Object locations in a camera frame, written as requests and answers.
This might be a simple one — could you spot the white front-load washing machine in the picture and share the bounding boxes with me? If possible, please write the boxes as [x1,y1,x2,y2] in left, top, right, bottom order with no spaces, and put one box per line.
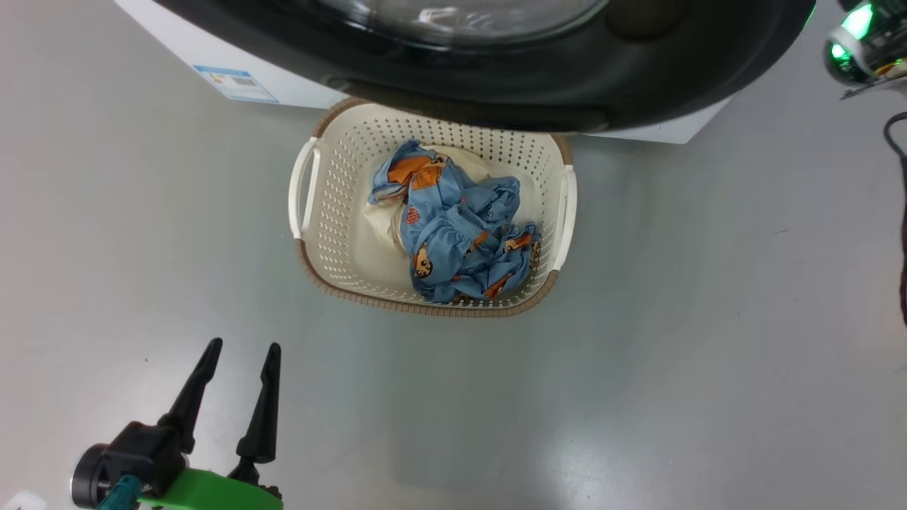
[113,0,734,146]

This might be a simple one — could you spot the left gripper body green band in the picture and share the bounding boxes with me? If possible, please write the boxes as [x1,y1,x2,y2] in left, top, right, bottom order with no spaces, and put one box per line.
[70,421,285,510]

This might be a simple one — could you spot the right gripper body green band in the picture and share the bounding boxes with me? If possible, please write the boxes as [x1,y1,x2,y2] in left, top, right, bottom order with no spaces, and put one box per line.
[823,0,907,101]

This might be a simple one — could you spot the cream perforated plastic laundry basket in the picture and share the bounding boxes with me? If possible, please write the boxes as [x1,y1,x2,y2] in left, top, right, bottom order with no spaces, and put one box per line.
[288,96,578,318]

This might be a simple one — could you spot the blue bear-print trousers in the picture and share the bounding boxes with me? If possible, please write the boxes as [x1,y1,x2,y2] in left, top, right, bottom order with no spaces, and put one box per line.
[400,177,543,305]

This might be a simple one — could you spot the blue energy label sticker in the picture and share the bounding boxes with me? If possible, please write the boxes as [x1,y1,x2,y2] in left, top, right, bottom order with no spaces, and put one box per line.
[193,65,279,104]

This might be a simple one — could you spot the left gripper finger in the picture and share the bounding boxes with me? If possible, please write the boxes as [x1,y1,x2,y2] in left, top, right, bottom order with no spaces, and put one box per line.
[228,343,282,485]
[157,338,223,455]

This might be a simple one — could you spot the blue garment with orange patches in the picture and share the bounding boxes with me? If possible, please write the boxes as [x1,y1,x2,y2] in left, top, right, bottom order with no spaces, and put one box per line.
[368,140,468,210]

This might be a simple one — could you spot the cream garment with black print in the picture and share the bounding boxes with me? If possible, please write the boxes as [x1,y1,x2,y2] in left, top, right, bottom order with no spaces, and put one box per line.
[364,145,493,256]

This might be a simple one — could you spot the black round glass machine door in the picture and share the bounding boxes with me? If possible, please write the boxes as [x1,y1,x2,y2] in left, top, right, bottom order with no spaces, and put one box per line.
[152,0,817,134]

